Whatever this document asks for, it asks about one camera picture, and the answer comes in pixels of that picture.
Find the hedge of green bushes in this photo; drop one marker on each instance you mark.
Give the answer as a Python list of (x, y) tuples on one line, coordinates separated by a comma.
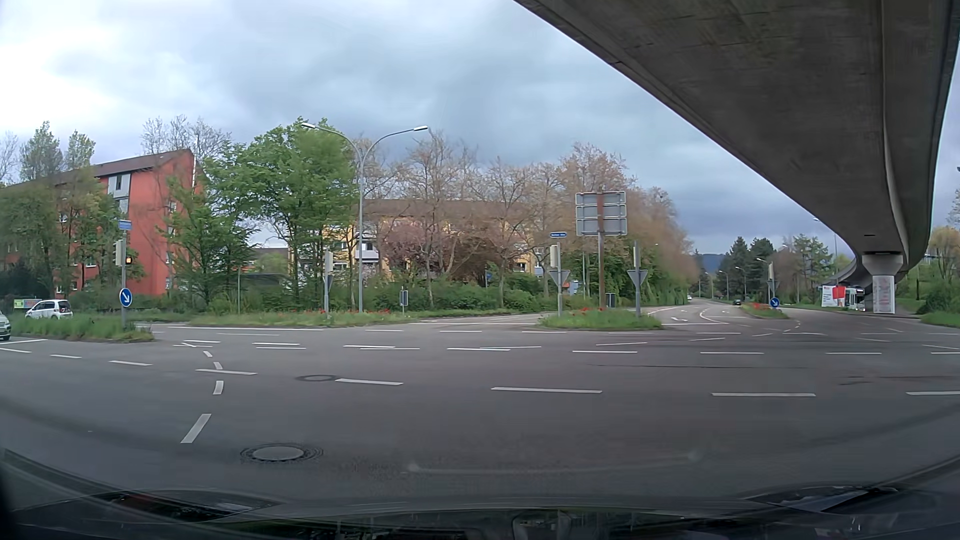
[(420, 296)]

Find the traffic light with street sign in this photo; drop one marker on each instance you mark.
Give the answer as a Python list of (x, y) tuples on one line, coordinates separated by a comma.
[(558, 270)]

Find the row of trees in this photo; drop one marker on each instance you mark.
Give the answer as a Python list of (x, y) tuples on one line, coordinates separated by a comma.
[(420, 210)]

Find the yellow building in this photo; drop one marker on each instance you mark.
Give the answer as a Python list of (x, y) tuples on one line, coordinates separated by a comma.
[(375, 247)]

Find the grass traffic island with flowers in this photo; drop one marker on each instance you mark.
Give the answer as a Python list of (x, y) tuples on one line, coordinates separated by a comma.
[(600, 319)]

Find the large direction sign board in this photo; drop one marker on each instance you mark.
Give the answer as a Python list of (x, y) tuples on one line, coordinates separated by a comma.
[(600, 214)]

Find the road markings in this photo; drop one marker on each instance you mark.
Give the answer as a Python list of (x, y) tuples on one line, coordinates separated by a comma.
[(546, 390)]

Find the traffic light with yield sign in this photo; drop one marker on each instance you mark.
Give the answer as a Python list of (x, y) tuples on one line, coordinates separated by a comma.
[(328, 277)]

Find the grey asphalt road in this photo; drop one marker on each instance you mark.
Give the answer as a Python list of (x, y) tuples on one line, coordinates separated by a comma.
[(480, 427)]

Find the grass verge strip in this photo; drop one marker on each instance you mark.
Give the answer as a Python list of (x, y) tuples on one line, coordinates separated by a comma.
[(330, 319)]

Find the car's own bonnet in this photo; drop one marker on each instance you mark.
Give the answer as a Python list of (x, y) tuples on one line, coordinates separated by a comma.
[(480, 517)]

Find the group of dark conifers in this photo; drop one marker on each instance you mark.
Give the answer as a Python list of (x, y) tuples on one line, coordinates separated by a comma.
[(746, 262)]

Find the small traffic island with flowers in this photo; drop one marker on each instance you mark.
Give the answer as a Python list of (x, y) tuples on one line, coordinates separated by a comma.
[(763, 310)]

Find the red brick apartment building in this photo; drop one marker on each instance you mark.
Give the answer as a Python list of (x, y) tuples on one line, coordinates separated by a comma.
[(142, 225)]

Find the red and white billboard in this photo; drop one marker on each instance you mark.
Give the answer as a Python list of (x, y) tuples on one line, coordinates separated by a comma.
[(833, 295)]

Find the traffic light with blue signs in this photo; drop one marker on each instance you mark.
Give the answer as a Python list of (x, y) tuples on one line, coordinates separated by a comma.
[(124, 262)]

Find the concrete elevated bridge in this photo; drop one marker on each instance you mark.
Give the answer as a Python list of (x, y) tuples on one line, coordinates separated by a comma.
[(817, 105)]

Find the white car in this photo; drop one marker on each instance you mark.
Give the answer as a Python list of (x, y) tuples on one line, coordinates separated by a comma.
[(49, 309)]

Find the grass verge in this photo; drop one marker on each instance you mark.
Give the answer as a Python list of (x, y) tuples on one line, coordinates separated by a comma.
[(941, 318)]

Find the grey car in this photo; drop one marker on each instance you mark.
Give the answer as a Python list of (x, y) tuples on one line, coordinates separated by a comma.
[(3, 326)]

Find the yield sign on post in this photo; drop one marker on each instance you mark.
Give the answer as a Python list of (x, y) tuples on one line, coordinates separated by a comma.
[(637, 279)]

